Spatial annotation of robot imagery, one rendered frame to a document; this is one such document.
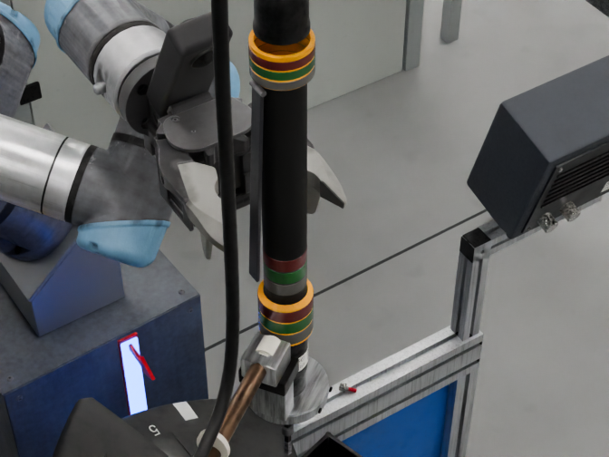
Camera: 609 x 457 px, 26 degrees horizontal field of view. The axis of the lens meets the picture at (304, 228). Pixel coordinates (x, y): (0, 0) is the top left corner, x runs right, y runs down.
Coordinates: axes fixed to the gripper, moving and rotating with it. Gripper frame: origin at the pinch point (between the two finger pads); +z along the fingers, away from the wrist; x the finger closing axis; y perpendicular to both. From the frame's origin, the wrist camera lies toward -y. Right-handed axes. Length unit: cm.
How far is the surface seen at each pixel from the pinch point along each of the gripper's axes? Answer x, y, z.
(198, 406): -3, 52, -24
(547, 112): -62, 43, -35
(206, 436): 11.6, 9.5, 7.9
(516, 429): -97, 167, -63
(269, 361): 3.4, 11.3, 3.1
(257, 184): 2.3, -4.2, 0.2
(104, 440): 13.7, 26.6, -8.0
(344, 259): -94, 167, -126
